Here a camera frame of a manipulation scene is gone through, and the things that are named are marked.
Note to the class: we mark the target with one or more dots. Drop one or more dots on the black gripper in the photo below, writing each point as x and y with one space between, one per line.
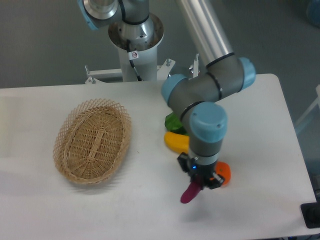
200 173

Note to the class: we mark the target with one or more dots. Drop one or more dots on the purple sweet potato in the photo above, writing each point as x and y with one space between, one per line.
190 193

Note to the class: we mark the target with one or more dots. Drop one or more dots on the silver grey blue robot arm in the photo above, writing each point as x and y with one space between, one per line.
193 100

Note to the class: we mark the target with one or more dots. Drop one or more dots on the orange tangerine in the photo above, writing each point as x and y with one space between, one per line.
222 169

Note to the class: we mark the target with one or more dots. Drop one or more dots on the yellow mango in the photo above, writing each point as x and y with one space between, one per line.
177 142

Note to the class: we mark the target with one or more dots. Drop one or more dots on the green bok choy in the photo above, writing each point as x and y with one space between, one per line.
172 124

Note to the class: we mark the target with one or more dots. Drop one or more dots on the woven wicker oval basket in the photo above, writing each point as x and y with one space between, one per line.
93 141

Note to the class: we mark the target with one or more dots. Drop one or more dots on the black device at table edge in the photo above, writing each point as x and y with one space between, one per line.
311 214

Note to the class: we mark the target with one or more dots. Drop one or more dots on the white metal base frame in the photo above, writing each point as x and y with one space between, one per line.
147 71

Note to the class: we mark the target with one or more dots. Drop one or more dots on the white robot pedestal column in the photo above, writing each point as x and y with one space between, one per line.
139 41

